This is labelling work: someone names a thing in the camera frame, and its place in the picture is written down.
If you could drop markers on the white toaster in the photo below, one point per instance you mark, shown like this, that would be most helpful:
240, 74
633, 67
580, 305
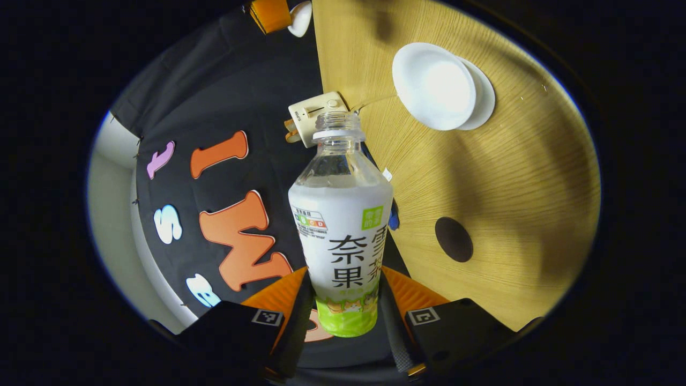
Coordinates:
311, 115

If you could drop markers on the toasted bread slice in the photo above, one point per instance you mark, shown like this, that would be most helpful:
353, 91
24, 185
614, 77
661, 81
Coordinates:
289, 125
292, 136

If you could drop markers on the white teacup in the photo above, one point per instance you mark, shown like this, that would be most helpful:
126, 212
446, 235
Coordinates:
434, 86

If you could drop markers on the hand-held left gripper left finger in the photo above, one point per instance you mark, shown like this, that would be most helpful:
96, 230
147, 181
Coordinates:
297, 332

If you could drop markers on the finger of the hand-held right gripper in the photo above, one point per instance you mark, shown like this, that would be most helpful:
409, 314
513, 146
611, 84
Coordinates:
270, 15

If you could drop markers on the clear water bottle green label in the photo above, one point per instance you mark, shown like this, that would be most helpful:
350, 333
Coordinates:
337, 225

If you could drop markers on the blue folded towel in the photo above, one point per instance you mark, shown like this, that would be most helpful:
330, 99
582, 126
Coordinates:
394, 220

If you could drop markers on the dark round coaster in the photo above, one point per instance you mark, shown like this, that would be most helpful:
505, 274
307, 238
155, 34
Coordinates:
454, 239

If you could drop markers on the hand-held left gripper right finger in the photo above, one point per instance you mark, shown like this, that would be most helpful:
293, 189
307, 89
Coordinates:
394, 335

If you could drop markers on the white saucer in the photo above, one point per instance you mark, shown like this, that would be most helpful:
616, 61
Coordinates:
485, 96

